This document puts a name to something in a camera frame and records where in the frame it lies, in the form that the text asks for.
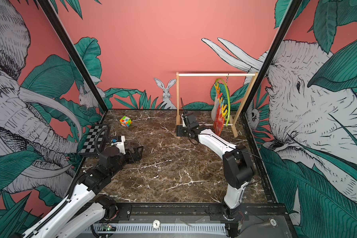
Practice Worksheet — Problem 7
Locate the white perforated rail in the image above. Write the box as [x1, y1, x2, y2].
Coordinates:
[93, 223, 227, 235]

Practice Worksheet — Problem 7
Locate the colourful puzzle cube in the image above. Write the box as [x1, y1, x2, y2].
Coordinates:
[120, 116, 132, 128]

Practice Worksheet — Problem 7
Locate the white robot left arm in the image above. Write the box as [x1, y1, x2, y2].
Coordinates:
[11, 146, 144, 238]

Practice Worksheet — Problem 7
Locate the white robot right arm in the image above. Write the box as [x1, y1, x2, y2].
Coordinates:
[177, 111, 254, 220]

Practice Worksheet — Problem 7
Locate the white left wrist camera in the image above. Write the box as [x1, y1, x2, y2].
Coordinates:
[111, 136, 126, 154]

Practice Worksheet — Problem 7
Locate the grey textured insole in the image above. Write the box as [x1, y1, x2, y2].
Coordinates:
[211, 97, 220, 122]

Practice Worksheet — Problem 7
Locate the black white checkerboard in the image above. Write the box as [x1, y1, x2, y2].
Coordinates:
[78, 124, 110, 157]

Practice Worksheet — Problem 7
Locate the green clip hanger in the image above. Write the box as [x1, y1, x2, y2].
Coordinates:
[214, 75, 231, 126]

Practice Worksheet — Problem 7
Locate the red orange-edged insole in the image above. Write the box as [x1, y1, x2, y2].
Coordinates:
[213, 111, 225, 136]

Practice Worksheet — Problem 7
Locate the wooden hanger rack frame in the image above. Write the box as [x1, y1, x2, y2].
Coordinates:
[176, 71, 258, 137]

